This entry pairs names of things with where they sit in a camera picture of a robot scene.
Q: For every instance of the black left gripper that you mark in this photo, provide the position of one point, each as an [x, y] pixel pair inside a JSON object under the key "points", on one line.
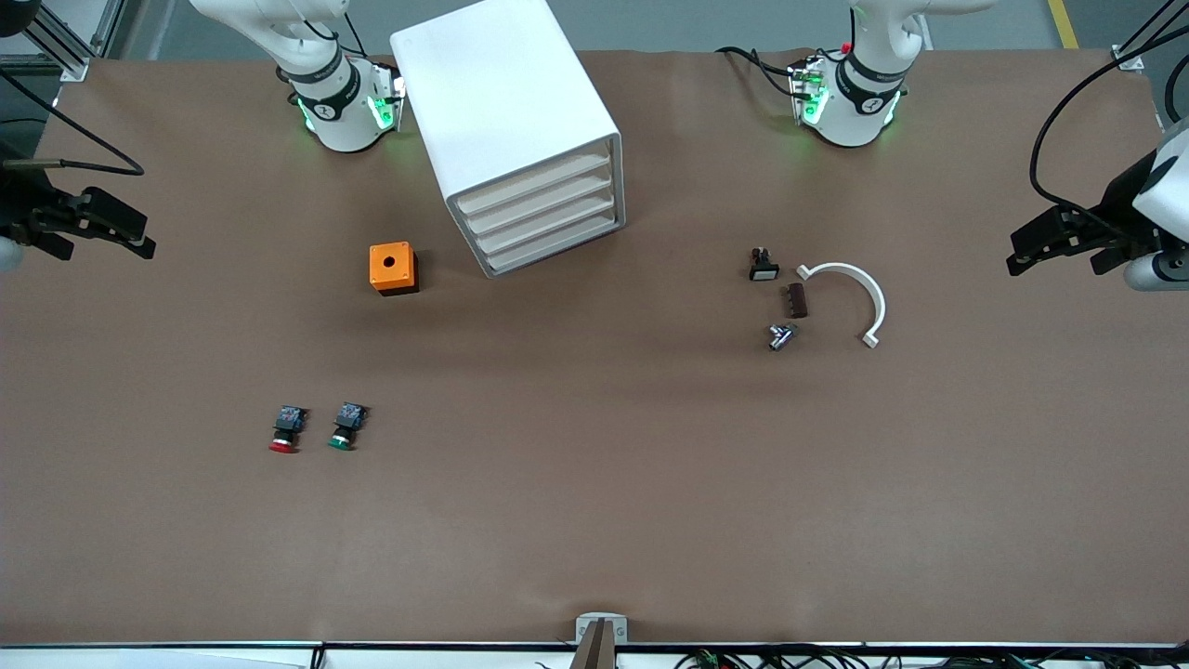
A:
{"points": [[1118, 209]]}

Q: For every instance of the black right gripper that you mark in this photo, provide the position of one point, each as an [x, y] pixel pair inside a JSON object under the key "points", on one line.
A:
{"points": [[20, 210]]}

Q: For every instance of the red push button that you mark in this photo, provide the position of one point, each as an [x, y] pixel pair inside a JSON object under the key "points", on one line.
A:
{"points": [[288, 427]]}

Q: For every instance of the cream plastic drawer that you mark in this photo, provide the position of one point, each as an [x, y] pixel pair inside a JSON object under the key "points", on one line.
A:
{"points": [[534, 184], [539, 219], [543, 238], [536, 202]]}

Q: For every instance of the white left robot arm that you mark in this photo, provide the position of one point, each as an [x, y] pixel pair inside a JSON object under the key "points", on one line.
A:
{"points": [[859, 102]]}

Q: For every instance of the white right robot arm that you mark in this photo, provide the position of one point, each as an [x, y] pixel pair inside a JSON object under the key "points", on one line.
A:
{"points": [[339, 102]]}

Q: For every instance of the green push button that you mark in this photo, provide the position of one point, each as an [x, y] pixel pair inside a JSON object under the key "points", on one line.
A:
{"points": [[346, 427]]}

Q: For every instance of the white drawer cabinet housing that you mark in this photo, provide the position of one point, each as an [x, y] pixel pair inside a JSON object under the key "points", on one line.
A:
{"points": [[502, 93]]}

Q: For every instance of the white curved plastic arc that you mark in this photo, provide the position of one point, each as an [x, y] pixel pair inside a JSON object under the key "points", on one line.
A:
{"points": [[881, 308]]}

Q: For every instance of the brown terminal block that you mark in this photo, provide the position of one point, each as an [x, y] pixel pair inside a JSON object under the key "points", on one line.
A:
{"points": [[797, 301]]}

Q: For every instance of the silver metal fitting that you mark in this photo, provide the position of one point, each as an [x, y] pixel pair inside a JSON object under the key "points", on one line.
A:
{"points": [[780, 337]]}

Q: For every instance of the aluminium frame profile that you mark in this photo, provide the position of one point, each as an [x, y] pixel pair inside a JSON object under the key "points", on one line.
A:
{"points": [[1127, 60], [74, 67]]}

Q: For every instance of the orange button enclosure box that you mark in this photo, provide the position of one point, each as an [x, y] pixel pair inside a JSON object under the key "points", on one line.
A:
{"points": [[390, 265]]}

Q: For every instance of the black switch with white face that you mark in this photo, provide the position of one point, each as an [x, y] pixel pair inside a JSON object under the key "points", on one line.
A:
{"points": [[764, 269]]}

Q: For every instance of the grey bracket with post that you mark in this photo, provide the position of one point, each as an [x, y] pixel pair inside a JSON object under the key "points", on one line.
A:
{"points": [[601, 632]]}

